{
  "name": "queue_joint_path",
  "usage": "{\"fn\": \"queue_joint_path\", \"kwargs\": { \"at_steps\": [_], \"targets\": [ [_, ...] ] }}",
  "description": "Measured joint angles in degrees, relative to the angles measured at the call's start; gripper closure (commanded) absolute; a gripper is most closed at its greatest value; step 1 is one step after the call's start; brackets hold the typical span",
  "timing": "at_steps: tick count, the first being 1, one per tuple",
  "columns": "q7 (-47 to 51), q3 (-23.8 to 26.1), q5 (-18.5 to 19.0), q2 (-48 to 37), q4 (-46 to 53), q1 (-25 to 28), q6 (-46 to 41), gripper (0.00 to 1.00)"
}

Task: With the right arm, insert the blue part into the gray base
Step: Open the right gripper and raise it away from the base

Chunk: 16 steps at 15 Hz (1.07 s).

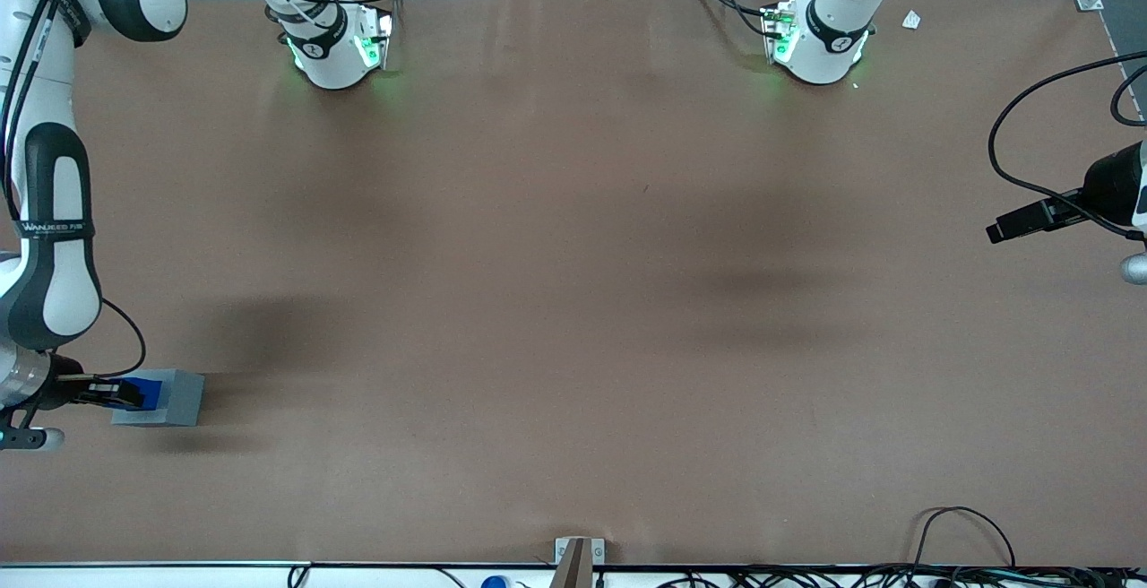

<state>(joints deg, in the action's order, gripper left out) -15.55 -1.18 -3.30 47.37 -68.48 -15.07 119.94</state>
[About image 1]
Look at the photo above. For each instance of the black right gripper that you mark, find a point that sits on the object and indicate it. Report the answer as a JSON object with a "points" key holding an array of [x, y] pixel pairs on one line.
{"points": [[59, 388]]}

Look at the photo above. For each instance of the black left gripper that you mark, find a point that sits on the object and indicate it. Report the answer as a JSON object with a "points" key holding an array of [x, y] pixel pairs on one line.
{"points": [[1108, 184]]}

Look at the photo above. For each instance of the blue plastic block part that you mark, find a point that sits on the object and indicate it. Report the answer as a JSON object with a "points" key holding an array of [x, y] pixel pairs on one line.
{"points": [[150, 391]]}

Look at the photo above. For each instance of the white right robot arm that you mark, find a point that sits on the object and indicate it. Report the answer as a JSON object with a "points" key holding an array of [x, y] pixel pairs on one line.
{"points": [[56, 283]]}

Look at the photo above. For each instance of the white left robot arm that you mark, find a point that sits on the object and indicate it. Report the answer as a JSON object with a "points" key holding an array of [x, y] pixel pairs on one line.
{"points": [[829, 59]]}

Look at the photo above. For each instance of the gray square hollow base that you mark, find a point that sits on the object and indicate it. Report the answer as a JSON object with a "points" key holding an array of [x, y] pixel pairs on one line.
{"points": [[184, 400]]}

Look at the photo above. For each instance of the white paper scrap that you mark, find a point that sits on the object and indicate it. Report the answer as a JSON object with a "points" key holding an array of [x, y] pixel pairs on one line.
{"points": [[911, 21]]}

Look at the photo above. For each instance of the blue round cap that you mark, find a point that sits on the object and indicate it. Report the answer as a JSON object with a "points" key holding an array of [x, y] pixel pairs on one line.
{"points": [[494, 583]]}

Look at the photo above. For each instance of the brown table cover mat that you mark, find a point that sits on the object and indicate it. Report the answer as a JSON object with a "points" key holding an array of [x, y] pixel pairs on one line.
{"points": [[573, 319]]}

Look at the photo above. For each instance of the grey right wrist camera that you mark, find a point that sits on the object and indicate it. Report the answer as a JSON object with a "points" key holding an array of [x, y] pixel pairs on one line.
{"points": [[36, 438]]}

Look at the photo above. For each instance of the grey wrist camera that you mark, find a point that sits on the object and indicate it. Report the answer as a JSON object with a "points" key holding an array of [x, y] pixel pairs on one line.
{"points": [[36, 438], [1135, 269]]}

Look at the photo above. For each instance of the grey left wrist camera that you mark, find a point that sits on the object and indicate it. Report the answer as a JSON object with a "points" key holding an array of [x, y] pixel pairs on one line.
{"points": [[1135, 269]]}

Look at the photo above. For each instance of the metal bracket with brown post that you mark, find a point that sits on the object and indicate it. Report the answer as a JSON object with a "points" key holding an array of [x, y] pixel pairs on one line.
{"points": [[579, 561]]}

